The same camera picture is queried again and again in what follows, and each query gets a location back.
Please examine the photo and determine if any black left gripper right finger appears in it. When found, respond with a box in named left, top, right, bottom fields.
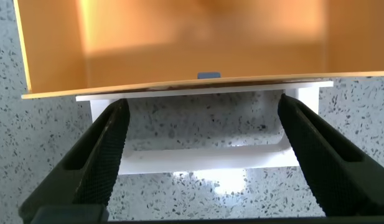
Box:
left=277, top=93, right=384, bottom=218

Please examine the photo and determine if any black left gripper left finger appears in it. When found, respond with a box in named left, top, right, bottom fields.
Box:
left=19, top=98, right=131, bottom=224

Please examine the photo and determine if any small blue plastic clip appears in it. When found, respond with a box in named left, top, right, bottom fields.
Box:
left=197, top=72, right=222, bottom=80

